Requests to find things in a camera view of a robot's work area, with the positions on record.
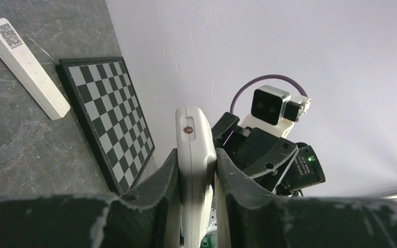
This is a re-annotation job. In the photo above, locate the white remote control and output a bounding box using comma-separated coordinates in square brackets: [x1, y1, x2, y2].
[0, 18, 70, 120]
[175, 106, 217, 247]

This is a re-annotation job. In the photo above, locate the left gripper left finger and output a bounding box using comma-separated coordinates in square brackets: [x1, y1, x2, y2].
[0, 149, 180, 247]

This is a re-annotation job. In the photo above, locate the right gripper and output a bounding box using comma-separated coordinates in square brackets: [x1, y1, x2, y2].
[211, 112, 298, 194]

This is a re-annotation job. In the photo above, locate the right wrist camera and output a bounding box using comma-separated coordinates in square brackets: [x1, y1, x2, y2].
[241, 85, 312, 138]

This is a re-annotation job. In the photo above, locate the black white chessboard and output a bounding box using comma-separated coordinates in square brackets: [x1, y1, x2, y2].
[56, 57, 155, 195]

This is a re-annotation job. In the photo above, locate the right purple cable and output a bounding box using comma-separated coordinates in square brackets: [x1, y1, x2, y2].
[229, 74, 309, 114]

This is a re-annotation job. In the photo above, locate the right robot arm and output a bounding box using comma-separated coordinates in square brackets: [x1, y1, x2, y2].
[211, 112, 326, 196]

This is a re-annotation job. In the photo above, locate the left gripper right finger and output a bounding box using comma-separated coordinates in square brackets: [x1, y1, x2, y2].
[215, 148, 397, 247]

